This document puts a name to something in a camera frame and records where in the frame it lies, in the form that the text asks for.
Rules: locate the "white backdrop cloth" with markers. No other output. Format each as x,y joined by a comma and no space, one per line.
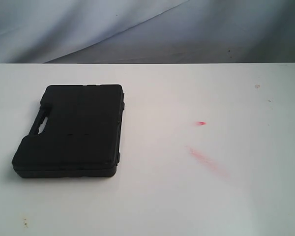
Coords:
147,31

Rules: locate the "black plastic carrying case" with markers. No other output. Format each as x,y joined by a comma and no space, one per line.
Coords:
76,133

